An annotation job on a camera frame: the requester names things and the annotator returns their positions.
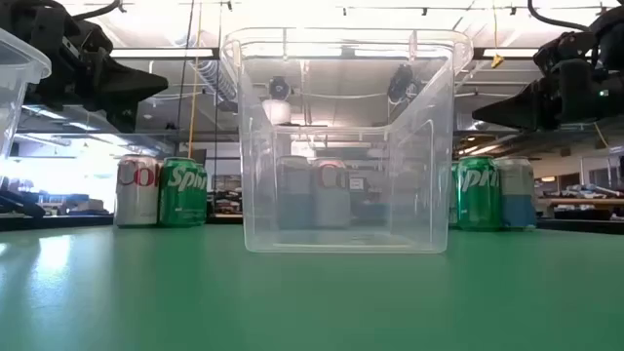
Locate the background workbench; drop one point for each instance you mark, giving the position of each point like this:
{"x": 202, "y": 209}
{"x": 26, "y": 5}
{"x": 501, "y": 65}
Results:
{"x": 580, "y": 201}

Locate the silver ventilation duct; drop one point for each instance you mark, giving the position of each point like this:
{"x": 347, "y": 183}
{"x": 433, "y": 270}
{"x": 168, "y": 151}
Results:
{"x": 214, "y": 78}

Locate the white ceiling light bar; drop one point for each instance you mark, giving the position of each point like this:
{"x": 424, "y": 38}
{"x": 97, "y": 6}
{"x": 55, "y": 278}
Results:
{"x": 509, "y": 52}
{"x": 380, "y": 52}
{"x": 161, "y": 52}

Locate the yellow hanging tag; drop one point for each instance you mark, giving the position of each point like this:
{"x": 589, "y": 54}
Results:
{"x": 497, "y": 61}

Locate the black round device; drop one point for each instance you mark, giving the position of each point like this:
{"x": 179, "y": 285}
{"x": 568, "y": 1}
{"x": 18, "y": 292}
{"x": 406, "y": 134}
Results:
{"x": 279, "y": 88}

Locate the clear plastic bin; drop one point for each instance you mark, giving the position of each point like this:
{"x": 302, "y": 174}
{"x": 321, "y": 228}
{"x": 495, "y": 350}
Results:
{"x": 263, "y": 146}
{"x": 19, "y": 63}

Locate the silver and blue soda can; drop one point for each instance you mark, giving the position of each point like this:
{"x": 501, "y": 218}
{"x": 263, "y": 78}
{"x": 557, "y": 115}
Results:
{"x": 519, "y": 205}
{"x": 295, "y": 205}

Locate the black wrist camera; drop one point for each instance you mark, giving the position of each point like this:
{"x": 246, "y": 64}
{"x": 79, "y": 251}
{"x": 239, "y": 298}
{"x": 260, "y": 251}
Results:
{"x": 565, "y": 49}
{"x": 73, "y": 29}

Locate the silver Diet Coke can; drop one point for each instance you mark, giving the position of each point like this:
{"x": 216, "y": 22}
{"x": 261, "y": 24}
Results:
{"x": 136, "y": 200}
{"x": 331, "y": 205}

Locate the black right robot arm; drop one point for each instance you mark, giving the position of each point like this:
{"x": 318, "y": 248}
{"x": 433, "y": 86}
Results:
{"x": 612, "y": 44}

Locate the black hanging device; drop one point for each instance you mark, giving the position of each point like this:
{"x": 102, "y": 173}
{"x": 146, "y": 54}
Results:
{"x": 401, "y": 83}

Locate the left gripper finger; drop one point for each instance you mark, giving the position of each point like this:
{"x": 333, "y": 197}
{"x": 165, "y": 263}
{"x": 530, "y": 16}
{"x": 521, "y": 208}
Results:
{"x": 127, "y": 90}

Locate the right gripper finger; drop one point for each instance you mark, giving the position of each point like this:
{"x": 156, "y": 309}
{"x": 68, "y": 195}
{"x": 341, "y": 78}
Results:
{"x": 531, "y": 109}

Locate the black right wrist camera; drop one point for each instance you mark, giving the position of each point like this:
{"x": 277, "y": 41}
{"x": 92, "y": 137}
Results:
{"x": 565, "y": 49}

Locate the white cylinder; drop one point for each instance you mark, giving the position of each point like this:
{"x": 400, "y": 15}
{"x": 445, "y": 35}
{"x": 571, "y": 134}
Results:
{"x": 277, "y": 112}

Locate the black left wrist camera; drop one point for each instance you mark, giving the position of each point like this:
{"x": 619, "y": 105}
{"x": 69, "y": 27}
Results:
{"x": 73, "y": 29}

